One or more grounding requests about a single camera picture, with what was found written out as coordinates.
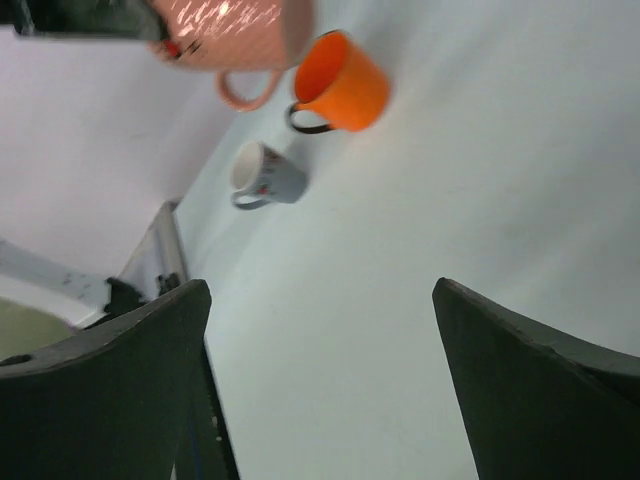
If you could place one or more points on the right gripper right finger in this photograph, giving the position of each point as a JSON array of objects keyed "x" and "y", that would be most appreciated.
[{"x": 537, "y": 403}]

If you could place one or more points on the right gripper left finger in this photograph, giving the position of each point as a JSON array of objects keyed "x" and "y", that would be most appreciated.
[{"x": 132, "y": 398}]

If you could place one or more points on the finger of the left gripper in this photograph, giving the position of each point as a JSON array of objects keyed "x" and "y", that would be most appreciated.
[{"x": 88, "y": 19}]

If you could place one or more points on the pink mug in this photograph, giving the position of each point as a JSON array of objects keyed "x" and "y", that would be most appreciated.
[{"x": 227, "y": 36}]

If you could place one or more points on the grey mug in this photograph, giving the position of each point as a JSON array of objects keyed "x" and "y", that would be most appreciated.
[{"x": 261, "y": 176}]

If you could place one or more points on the orange mug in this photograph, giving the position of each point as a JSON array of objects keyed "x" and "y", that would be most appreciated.
[{"x": 337, "y": 86}]

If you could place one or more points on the left aluminium frame post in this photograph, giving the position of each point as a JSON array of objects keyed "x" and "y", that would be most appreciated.
[{"x": 157, "y": 264}]

